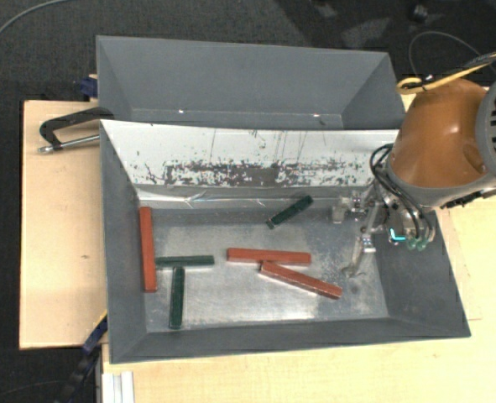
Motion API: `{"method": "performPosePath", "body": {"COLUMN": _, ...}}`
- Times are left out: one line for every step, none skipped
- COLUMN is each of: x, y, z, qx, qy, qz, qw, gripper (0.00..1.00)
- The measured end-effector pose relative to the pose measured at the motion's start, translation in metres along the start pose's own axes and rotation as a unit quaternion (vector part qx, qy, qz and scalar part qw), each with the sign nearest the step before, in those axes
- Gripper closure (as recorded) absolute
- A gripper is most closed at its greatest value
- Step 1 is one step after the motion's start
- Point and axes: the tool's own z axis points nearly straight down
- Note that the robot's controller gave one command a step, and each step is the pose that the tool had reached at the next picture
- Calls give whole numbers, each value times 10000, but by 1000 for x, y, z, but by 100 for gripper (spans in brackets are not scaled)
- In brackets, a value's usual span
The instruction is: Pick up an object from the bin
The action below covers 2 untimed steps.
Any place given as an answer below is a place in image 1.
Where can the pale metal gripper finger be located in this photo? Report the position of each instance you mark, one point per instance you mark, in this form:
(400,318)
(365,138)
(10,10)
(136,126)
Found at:
(368,244)
(356,205)

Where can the dark green flat block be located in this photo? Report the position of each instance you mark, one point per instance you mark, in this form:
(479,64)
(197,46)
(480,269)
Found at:
(184,261)
(290,211)
(176,298)

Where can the red-brown flat block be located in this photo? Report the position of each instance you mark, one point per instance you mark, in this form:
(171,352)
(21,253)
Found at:
(301,280)
(147,250)
(268,256)

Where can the grey metal bin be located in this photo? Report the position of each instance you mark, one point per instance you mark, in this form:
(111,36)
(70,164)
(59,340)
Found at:
(239,300)

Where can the pale wood flat board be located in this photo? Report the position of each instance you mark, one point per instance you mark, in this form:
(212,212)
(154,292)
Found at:
(63,225)

